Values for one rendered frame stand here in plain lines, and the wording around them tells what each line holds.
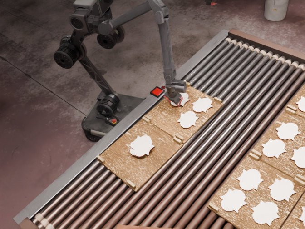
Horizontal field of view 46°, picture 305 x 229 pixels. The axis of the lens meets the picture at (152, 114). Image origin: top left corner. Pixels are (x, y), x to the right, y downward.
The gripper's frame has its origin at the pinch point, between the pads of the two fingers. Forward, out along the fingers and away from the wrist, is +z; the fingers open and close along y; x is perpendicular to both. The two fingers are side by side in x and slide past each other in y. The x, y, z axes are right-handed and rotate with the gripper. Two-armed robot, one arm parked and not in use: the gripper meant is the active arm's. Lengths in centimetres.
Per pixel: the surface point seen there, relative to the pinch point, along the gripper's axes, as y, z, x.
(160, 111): -3.7, 0.3, -10.2
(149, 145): 12.1, -6.9, -36.0
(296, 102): 61, 6, 46
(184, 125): 17.0, -1.2, -10.6
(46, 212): -5, -10, -104
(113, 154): -3, -6, -54
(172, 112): 3.1, 0.7, -6.1
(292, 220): 98, -2, -24
